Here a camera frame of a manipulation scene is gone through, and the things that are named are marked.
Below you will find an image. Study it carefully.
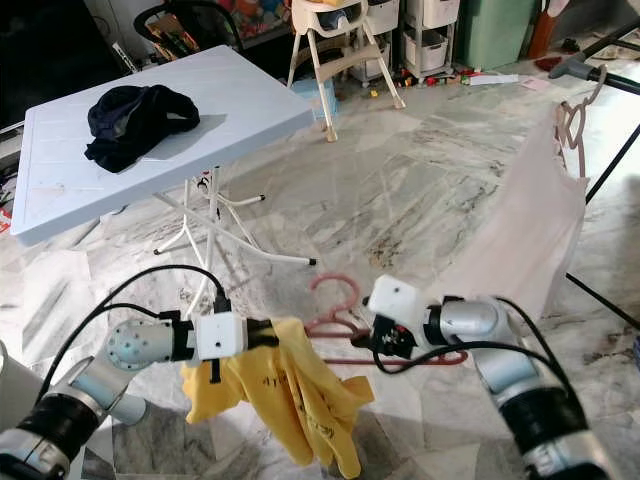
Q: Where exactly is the colourful printed panel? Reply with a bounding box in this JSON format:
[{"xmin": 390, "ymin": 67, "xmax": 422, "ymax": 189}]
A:
[{"xmin": 230, "ymin": 0, "xmax": 291, "ymax": 31}]

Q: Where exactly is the green plastic bin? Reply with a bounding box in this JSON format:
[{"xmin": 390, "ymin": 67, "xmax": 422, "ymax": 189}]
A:
[{"xmin": 455, "ymin": 0, "xmax": 539, "ymax": 71}]

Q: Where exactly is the black television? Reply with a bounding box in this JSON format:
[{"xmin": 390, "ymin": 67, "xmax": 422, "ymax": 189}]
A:
[{"xmin": 0, "ymin": 0, "xmax": 126, "ymax": 126}]

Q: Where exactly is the pale pink shirt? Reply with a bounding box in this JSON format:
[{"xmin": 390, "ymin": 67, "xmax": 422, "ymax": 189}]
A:
[{"xmin": 435, "ymin": 103, "xmax": 589, "ymax": 319}]

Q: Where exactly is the white flat box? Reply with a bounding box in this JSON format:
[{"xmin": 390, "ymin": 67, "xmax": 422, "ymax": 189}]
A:
[{"xmin": 468, "ymin": 72, "xmax": 524, "ymax": 87}]

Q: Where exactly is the white plastic drawer unit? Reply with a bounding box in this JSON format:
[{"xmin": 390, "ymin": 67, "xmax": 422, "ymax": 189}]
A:
[{"xmin": 400, "ymin": 0, "xmax": 459, "ymax": 79}]

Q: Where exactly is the black round basket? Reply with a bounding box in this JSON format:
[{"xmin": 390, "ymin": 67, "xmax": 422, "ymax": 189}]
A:
[{"xmin": 135, "ymin": 0, "xmax": 246, "ymax": 59}]

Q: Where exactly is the white baby high chair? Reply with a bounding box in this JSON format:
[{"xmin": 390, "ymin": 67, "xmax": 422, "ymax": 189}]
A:
[{"xmin": 288, "ymin": 0, "xmax": 406, "ymax": 143}]

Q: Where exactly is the black crumpled garment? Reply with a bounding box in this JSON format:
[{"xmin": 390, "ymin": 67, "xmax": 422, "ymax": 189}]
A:
[{"xmin": 85, "ymin": 85, "xmax": 201, "ymax": 173}]

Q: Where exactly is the light blue folding table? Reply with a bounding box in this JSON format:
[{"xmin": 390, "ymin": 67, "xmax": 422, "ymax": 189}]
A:
[{"xmin": 10, "ymin": 45, "xmax": 318, "ymax": 301}]

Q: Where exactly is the yellow printed t-shirt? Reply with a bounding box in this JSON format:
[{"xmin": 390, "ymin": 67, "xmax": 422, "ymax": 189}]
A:
[{"xmin": 180, "ymin": 318, "xmax": 374, "ymax": 479}]

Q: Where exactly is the dusky pink plastic hanger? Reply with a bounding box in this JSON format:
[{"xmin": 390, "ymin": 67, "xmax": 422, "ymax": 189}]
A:
[{"xmin": 555, "ymin": 65, "xmax": 611, "ymax": 181}]

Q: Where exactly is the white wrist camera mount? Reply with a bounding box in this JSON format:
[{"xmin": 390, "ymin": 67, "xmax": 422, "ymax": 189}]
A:
[
  {"xmin": 195, "ymin": 313, "xmax": 249, "ymax": 361},
  {"xmin": 368, "ymin": 275, "xmax": 431, "ymax": 326}
]

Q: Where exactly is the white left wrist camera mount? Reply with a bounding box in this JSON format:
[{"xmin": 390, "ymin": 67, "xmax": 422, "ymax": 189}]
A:
[{"xmin": 195, "ymin": 313, "xmax": 249, "ymax": 361}]

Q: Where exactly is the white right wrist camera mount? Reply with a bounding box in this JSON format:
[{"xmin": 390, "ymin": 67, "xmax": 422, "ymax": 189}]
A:
[{"xmin": 368, "ymin": 275, "xmax": 431, "ymax": 326}]

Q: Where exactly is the dark red cloth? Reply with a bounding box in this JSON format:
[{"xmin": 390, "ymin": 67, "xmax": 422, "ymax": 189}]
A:
[{"xmin": 537, "ymin": 57, "xmax": 573, "ymax": 76}]

